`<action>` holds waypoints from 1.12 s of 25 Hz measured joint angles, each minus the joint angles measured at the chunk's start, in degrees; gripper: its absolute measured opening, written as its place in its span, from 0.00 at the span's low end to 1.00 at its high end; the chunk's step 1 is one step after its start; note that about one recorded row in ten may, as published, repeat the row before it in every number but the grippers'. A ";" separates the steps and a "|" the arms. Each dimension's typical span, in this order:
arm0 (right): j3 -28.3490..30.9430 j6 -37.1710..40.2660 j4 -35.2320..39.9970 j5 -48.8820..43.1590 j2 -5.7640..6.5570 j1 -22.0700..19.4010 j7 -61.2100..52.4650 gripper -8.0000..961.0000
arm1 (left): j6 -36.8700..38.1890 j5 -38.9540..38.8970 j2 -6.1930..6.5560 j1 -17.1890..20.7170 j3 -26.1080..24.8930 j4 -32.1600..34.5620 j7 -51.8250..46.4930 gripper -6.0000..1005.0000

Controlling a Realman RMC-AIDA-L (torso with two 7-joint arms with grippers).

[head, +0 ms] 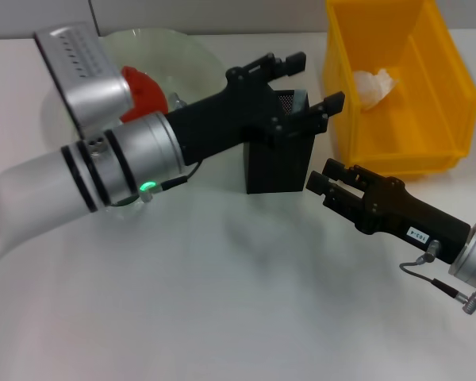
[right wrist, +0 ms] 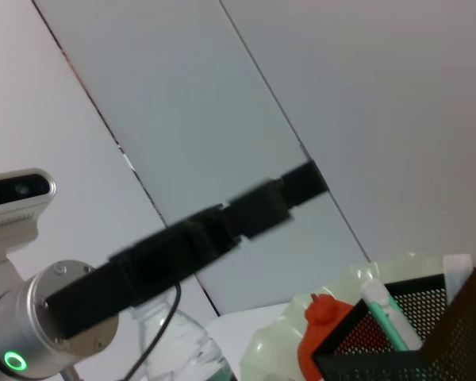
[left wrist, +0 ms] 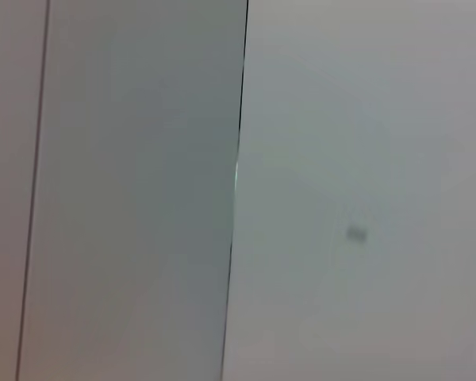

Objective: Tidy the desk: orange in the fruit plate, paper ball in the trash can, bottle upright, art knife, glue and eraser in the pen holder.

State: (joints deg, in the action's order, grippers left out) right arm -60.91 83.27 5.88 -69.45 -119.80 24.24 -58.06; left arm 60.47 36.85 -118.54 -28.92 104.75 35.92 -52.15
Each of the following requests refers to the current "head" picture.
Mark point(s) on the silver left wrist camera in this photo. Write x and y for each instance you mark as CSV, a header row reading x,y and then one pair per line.
x,y
83,75

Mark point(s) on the green glass fruit plate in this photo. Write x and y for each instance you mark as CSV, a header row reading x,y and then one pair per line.
x,y
182,55

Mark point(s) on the yellow plastic bin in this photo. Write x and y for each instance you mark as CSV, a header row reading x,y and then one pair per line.
x,y
420,131

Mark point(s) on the black mesh pen holder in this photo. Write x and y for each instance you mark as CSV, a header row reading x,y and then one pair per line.
x,y
277,170

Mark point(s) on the white paper ball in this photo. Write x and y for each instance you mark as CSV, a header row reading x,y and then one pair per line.
x,y
373,87

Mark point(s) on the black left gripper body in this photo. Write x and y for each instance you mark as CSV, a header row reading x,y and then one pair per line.
x,y
230,115

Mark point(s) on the red-orange plush orange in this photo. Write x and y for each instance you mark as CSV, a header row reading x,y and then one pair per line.
x,y
147,91

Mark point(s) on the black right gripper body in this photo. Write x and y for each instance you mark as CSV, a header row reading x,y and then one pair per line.
x,y
408,218

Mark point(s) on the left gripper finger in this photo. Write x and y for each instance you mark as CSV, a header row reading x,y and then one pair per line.
x,y
295,63
335,102

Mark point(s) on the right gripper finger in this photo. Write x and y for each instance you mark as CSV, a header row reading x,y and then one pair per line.
x,y
319,183
335,168

